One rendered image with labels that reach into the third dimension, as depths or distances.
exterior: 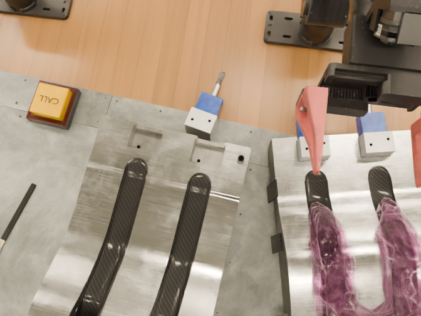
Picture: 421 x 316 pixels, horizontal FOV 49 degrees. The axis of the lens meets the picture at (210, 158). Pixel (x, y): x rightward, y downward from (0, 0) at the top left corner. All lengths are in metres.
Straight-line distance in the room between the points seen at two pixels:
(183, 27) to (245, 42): 0.13
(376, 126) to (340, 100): 0.36
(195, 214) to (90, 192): 0.18
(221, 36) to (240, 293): 0.50
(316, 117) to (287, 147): 0.38
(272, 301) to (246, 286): 0.05
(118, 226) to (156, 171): 0.11
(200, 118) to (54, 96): 0.28
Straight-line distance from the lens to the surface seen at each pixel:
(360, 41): 0.46
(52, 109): 0.90
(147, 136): 0.81
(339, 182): 0.81
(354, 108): 0.49
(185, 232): 0.75
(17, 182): 0.92
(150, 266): 0.74
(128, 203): 0.77
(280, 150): 0.81
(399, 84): 0.45
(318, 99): 0.43
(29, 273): 0.89
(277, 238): 0.78
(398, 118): 0.94
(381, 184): 0.84
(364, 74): 0.46
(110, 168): 0.78
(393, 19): 0.40
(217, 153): 0.79
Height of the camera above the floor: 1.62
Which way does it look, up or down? 75 degrees down
